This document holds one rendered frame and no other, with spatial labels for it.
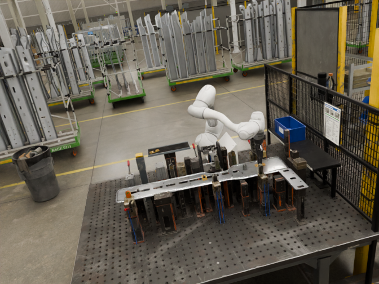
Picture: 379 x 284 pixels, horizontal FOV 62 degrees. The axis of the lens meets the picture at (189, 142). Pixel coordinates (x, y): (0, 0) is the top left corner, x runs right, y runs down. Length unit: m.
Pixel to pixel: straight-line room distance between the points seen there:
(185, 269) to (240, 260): 0.37
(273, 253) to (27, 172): 3.52
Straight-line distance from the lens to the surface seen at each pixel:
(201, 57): 9.63
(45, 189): 4.91
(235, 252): 2.29
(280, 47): 10.36
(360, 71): 5.08
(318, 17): 4.76
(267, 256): 2.26
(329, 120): 2.64
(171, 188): 2.46
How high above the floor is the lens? 2.28
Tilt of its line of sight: 24 degrees down
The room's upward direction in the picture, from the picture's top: 9 degrees counter-clockwise
